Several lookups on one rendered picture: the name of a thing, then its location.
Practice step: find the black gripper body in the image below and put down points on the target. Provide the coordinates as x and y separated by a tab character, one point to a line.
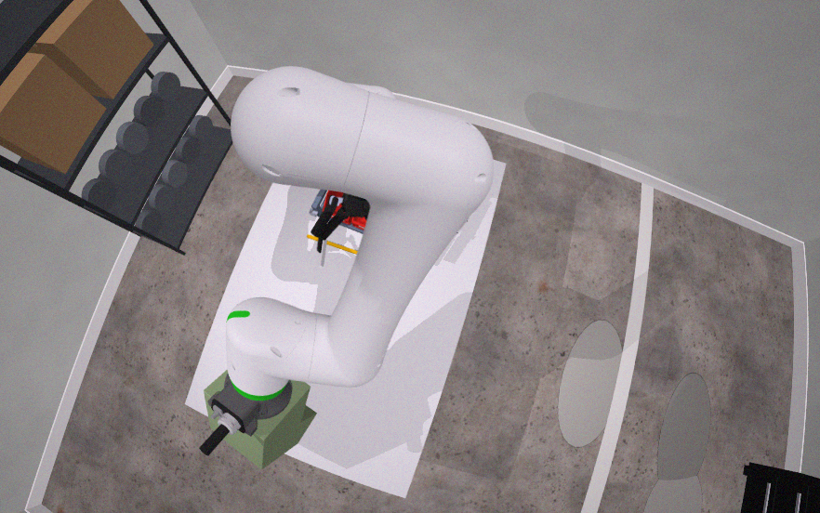
349	200

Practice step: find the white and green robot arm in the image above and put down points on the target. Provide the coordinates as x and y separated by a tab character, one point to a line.
423	172

